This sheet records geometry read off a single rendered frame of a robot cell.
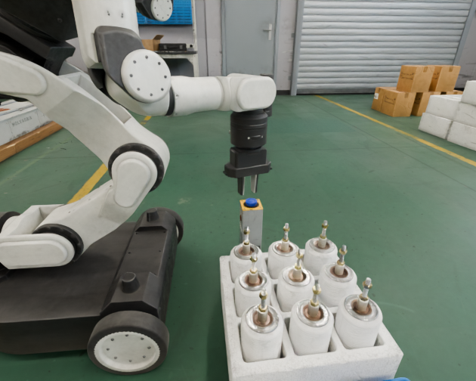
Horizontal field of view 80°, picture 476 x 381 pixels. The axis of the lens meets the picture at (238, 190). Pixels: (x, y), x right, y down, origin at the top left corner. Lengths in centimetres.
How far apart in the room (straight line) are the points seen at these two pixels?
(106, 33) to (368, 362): 81
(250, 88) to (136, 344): 69
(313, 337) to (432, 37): 644
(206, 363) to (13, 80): 85
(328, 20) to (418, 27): 169
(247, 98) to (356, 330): 56
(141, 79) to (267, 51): 519
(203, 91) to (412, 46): 617
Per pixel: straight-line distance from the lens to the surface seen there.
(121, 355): 91
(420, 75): 435
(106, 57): 49
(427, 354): 110
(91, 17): 52
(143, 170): 75
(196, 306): 106
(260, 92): 62
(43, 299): 100
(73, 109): 79
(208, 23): 556
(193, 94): 55
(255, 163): 70
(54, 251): 96
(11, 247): 100
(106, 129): 79
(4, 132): 310
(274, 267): 88
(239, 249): 87
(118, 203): 81
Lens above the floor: 79
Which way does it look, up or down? 27 degrees down
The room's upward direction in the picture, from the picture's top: straight up
